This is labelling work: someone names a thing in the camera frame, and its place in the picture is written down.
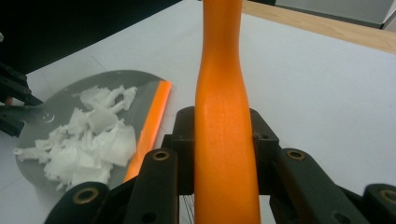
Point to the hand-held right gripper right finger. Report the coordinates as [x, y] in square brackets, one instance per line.
[264, 149]

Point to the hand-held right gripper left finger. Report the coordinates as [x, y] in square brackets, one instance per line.
[182, 149]

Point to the grey dustpan with orange edge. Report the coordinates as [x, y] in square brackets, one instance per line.
[59, 109]

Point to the pile of white paper scraps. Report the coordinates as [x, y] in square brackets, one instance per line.
[90, 140]

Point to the wooden table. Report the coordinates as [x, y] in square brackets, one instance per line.
[327, 26]

